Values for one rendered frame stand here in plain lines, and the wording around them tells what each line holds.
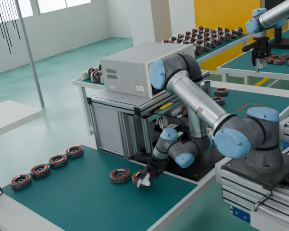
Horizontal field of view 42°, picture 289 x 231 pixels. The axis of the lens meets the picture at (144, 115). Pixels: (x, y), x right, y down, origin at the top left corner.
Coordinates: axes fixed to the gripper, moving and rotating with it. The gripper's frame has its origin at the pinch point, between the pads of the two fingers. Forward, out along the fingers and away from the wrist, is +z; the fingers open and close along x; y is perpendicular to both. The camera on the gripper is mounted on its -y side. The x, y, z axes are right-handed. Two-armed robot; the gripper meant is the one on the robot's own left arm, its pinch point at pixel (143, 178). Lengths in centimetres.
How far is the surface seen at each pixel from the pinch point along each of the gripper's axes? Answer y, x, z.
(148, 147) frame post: -9.1, 19.4, -3.4
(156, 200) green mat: 12.1, -8.1, -1.1
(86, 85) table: -125, 147, 80
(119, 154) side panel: -24.8, 23.3, 17.3
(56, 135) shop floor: -152, 158, 179
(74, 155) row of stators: -49, 15, 31
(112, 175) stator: -15.9, -0.4, 10.6
